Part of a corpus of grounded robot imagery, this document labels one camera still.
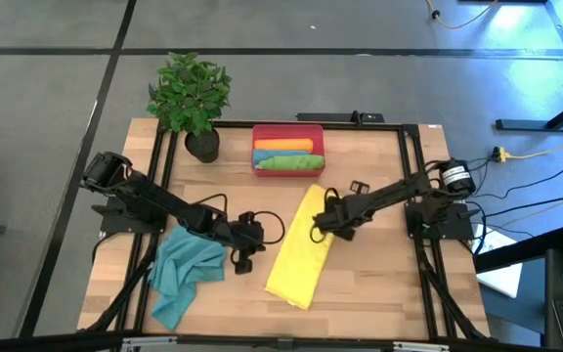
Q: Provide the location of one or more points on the blue microfiber towel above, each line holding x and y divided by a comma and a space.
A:
272, 154

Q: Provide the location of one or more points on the white sheet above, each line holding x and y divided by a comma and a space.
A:
504, 281

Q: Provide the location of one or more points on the orange microfiber towel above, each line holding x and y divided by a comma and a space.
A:
284, 144

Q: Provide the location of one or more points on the grey metal bracket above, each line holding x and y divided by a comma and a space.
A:
420, 346
149, 341

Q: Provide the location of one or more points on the black overhead crossbar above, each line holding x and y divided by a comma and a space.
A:
42, 344

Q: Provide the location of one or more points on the pink plastic basket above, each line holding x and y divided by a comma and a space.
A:
286, 129

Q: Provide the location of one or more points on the black bar with clamp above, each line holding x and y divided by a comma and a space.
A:
325, 117

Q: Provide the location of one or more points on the black desk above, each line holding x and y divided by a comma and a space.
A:
521, 251

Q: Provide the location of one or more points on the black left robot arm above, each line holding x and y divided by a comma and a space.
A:
164, 205

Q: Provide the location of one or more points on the green microfiber towel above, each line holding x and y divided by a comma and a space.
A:
296, 162

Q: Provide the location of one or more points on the yellow microfiber towel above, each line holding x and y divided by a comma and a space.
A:
301, 259

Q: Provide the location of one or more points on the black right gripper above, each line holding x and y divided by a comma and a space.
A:
340, 215

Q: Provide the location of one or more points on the black aluminium table frame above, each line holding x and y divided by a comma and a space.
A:
424, 293

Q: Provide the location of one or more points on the black desk leg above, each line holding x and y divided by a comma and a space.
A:
521, 125

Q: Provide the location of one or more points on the teal microfiber towel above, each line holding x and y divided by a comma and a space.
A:
184, 274

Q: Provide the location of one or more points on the green plant in black pot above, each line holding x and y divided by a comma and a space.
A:
188, 93

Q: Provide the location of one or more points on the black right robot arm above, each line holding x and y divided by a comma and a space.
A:
399, 190

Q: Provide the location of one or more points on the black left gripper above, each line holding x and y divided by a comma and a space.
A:
247, 234

